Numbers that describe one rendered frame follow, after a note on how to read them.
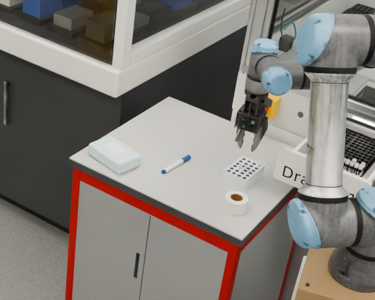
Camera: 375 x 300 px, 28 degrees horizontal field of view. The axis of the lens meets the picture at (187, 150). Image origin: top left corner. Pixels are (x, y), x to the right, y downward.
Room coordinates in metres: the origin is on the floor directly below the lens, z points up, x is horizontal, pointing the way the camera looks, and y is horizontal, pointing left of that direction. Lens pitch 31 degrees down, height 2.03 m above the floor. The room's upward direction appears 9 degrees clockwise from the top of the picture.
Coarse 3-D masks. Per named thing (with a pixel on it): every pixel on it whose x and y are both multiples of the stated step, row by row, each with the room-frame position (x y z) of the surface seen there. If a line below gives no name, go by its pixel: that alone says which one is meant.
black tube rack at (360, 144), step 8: (352, 136) 2.12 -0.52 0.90; (360, 136) 2.12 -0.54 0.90; (368, 136) 2.13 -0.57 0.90; (352, 144) 2.06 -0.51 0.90; (360, 144) 2.07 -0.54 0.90; (368, 144) 2.09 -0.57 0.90; (352, 152) 2.01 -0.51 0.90; (360, 152) 2.02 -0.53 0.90; (368, 152) 2.03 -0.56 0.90; (360, 160) 1.97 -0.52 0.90; (368, 160) 2.01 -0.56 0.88; (368, 168) 1.99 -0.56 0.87; (360, 176) 1.93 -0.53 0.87
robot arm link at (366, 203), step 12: (360, 192) 1.48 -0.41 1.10; (372, 192) 1.49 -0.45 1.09; (360, 204) 1.44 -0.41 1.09; (372, 204) 1.44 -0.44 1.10; (360, 216) 1.42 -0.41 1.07; (372, 216) 1.42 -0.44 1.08; (360, 228) 1.40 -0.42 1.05; (372, 228) 1.41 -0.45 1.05; (360, 240) 1.40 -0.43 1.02; (372, 240) 1.41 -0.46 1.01; (360, 252) 1.42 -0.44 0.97; (372, 252) 1.42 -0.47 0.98
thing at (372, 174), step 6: (348, 126) 2.20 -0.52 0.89; (354, 126) 2.20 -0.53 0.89; (360, 132) 2.18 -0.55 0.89; (366, 132) 2.17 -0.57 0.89; (306, 138) 2.07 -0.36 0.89; (300, 144) 2.02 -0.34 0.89; (306, 144) 2.05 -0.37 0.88; (300, 150) 2.01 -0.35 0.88; (306, 150) 2.06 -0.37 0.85; (372, 168) 2.04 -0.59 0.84; (366, 174) 2.00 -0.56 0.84; (372, 174) 1.91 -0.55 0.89; (372, 180) 1.89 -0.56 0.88; (372, 186) 1.90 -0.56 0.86
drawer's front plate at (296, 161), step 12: (288, 156) 1.91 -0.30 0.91; (300, 156) 1.90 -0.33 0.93; (276, 168) 1.93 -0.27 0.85; (288, 168) 1.91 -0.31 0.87; (300, 168) 1.89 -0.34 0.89; (288, 180) 1.91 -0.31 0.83; (300, 180) 1.89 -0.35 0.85; (348, 180) 1.83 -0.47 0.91; (360, 180) 1.81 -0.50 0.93; (348, 192) 1.82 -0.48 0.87
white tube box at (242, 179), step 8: (240, 160) 2.04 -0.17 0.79; (248, 160) 2.05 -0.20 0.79; (232, 168) 1.99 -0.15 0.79; (248, 168) 2.00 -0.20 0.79; (256, 168) 2.01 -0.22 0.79; (224, 176) 1.95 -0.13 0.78; (232, 176) 1.94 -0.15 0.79; (240, 176) 1.95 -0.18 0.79; (248, 176) 1.96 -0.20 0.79; (256, 176) 1.98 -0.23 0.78; (232, 184) 1.94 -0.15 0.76; (240, 184) 1.93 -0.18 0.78; (248, 184) 1.94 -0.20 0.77
